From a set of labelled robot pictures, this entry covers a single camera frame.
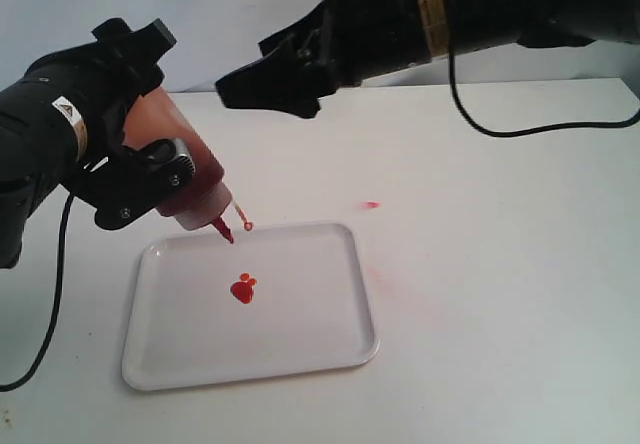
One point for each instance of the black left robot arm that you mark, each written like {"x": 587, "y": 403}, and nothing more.
{"x": 62, "y": 124}

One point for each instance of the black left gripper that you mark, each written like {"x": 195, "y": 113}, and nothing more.
{"x": 102, "y": 80}

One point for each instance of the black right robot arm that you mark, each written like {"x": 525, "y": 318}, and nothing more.
{"x": 457, "y": 27}

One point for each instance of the red ketchup blob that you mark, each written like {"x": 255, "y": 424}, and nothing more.
{"x": 243, "y": 288}

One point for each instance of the white rectangular tray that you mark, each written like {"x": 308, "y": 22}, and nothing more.
{"x": 310, "y": 312}

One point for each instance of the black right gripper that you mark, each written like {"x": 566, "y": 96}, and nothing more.
{"x": 355, "y": 39}

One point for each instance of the ketchup squeeze bottle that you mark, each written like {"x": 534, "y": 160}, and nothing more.
{"x": 198, "y": 195}

